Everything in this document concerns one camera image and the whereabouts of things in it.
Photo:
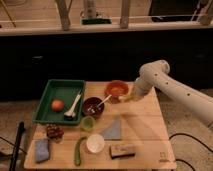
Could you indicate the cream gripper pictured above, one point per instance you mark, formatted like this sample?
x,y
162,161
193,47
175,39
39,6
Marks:
x,y
140,89

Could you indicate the yellow banana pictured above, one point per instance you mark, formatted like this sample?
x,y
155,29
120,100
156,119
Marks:
x,y
127,98

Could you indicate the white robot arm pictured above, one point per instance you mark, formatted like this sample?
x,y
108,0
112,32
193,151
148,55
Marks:
x,y
155,74

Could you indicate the red bowl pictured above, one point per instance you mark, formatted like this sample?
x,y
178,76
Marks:
x,y
116,88

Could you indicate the dark brown bowl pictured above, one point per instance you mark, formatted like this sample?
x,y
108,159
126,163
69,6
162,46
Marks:
x,y
93,107

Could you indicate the white spoon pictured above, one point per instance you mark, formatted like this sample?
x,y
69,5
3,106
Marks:
x,y
103,101

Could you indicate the blue triangular cloth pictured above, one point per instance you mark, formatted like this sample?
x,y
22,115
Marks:
x,y
113,131

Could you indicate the small green cup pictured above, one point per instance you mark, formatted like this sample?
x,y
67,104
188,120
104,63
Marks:
x,y
87,123

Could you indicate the brown yellow sponge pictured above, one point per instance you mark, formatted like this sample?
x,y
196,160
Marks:
x,y
122,150

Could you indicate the white cup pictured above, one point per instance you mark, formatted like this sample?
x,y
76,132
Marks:
x,y
95,143

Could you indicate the green plastic tray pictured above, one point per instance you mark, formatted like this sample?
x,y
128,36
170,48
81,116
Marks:
x,y
65,90

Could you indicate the white dish brush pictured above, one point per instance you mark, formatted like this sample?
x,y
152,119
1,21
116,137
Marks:
x,y
70,113

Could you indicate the red tomato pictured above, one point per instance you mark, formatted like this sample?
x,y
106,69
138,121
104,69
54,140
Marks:
x,y
57,105

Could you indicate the green box on shelf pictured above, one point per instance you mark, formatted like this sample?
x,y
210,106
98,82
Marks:
x,y
95,21

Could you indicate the green cucumber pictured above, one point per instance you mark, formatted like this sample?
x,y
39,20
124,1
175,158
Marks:
x,y
77,155

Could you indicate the brown grape bunch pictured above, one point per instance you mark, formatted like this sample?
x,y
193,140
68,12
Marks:
x,y
54,131

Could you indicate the black pole left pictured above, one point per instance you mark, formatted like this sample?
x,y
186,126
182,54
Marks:
x,y
16,148

